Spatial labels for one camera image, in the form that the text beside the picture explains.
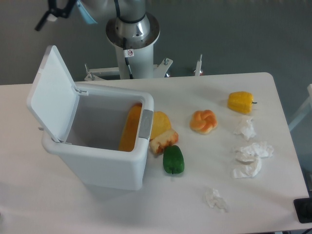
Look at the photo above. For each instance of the black device at edge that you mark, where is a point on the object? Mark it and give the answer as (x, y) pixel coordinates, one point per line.
(303, 208)

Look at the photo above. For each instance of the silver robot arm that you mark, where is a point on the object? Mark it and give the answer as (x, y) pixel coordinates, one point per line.
(92, 11)

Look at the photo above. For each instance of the crumpled white tissue lower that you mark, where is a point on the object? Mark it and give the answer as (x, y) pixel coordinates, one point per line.
(247, 170)

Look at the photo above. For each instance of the yellow toast slice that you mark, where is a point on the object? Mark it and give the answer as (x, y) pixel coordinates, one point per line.
(161, 124)

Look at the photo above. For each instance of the small bread loaf piece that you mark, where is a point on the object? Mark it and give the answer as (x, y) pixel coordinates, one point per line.
(160, 142)

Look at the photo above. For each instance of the white trash can lid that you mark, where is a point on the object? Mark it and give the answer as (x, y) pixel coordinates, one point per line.
(54, 97)

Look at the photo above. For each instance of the white table leg frame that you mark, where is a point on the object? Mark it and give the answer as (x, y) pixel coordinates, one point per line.
(302, 111)

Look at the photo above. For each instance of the crumpled white tissue middle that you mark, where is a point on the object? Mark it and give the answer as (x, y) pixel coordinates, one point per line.
(248, 154)

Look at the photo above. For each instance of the crumpled white tissue upper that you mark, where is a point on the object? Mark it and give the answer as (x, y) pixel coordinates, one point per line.
(245, 128)

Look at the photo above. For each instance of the white upright post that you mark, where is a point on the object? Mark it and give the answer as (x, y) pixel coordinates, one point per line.
(198, 70)

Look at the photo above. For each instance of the white trash can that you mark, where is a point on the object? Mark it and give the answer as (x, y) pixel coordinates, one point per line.
(91, 149)

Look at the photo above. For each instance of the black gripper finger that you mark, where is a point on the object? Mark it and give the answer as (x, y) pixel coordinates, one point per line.
(56, 12)

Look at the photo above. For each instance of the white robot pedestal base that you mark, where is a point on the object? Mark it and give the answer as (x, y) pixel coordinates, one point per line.
(134, 47)

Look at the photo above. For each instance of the green bell pepper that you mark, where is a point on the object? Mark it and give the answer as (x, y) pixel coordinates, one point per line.
(173, 160)

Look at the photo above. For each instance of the orange knotted bread roll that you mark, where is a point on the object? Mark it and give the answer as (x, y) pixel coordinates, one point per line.
(203, 122)

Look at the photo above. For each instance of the yellow bell pepper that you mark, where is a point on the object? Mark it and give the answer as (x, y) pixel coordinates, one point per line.
(241, 102)

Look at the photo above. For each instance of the crumpled white tissue front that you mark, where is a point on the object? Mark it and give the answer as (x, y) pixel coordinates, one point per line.
(214, 199)

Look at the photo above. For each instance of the crumpled white tissue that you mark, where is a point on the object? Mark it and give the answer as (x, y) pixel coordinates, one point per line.
(245, 128)
(248, 154)
(214, 199)
(247, 170)

